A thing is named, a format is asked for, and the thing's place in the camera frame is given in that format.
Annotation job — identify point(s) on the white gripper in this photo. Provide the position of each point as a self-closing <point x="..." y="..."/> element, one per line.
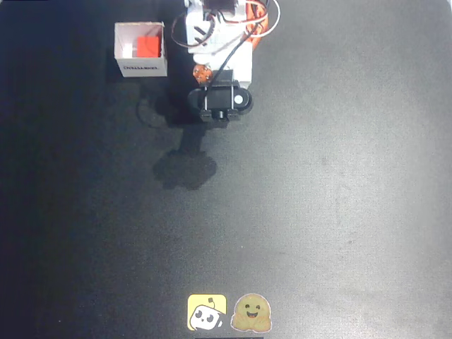
<point x="203" y="74"/>

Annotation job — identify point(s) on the red cube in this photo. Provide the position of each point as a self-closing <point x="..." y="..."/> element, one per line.
<point x="150" y="46"/>

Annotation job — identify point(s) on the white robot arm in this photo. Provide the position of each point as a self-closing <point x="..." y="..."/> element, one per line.
<point x="222" y="31"/>

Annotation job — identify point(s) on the white cardboard box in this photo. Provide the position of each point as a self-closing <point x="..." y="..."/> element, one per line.
<point x="141" y="67"/>

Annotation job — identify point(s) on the yellow robot mascot sticker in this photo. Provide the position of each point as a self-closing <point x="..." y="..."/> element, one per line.
<point x="206" y="312"/>

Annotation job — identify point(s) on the smiling hugging face sticker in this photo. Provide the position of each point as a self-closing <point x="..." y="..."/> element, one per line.
<point x="251" y="313"/>

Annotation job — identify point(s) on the black gripper-mounted camera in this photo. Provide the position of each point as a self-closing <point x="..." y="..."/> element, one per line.
<point x="220" y="100"/>

